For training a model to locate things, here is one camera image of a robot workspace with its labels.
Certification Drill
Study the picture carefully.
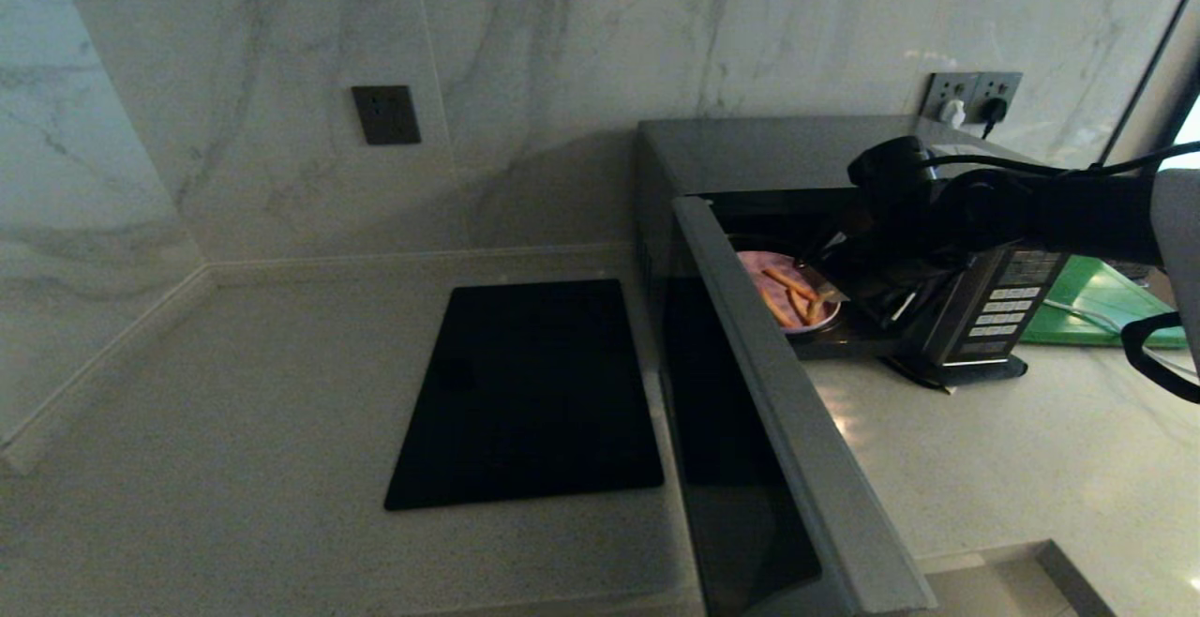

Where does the purple plate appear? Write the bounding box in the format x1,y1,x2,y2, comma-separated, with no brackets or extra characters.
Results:
735,250,843,336

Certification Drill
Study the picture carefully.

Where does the dark glass microwave door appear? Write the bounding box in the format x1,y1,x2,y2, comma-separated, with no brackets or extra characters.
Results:
659,196,938,616

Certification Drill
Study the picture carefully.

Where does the black rubber pad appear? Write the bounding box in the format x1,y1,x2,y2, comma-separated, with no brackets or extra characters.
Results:
879,353,1028,395

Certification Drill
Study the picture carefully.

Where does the green cutting board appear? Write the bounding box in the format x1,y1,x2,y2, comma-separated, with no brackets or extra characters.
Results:
1020,255,1188,350

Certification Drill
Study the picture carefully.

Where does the black glass induction cooktop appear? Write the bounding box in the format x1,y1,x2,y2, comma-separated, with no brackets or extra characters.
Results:
383,278,666,512

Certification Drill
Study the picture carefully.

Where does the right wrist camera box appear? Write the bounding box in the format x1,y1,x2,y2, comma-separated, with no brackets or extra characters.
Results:
847,135,941,217

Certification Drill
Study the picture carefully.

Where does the grey double wall socket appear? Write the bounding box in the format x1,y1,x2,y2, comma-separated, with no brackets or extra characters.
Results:
922,71,1024,124

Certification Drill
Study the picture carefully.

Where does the white power cable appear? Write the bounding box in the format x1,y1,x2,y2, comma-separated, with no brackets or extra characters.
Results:
1042,298,1200,380

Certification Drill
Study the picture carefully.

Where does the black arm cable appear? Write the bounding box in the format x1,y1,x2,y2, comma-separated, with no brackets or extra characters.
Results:
923,141,1200,405

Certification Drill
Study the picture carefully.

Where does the black metal frame post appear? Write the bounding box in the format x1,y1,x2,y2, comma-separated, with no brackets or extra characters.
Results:
1102,0,1200,168

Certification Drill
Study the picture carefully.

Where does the dark single wall socket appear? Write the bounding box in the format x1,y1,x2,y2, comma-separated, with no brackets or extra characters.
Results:
351,84,422,146

